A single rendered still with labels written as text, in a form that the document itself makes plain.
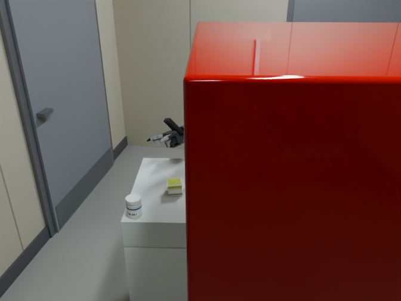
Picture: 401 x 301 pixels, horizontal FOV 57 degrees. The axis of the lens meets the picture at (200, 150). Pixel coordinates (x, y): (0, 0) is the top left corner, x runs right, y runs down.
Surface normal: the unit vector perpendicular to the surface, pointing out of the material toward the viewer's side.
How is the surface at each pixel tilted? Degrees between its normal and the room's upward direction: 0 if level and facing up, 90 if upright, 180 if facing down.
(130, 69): 90
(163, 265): 90
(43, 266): 0
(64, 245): 0
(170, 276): 90
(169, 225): 90
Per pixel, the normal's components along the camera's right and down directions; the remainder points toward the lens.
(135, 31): -0.18, 0.44
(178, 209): 0.00, -0.90
